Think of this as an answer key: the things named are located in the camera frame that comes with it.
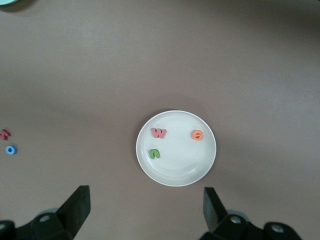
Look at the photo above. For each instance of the green foam letter n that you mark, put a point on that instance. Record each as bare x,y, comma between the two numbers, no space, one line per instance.
154,150

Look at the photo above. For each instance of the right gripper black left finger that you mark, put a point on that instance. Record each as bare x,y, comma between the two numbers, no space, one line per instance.
62,220

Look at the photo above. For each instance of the beige round plate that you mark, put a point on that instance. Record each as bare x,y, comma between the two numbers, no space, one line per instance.
180,162

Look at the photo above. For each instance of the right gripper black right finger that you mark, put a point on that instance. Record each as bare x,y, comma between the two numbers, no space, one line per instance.
222,225

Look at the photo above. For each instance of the orange foam letter e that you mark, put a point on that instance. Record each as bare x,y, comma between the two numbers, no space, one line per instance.
195,136

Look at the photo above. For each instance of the pink foam letter w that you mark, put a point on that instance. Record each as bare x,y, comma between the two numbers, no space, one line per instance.
158,134

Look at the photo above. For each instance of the pale green round plate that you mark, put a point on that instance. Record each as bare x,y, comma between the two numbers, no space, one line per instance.
6,2

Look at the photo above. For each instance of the blue foam letter o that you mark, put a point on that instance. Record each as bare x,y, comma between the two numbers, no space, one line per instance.
6,149

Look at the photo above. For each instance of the brown paper table cover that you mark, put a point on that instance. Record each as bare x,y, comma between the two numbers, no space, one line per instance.
75,75

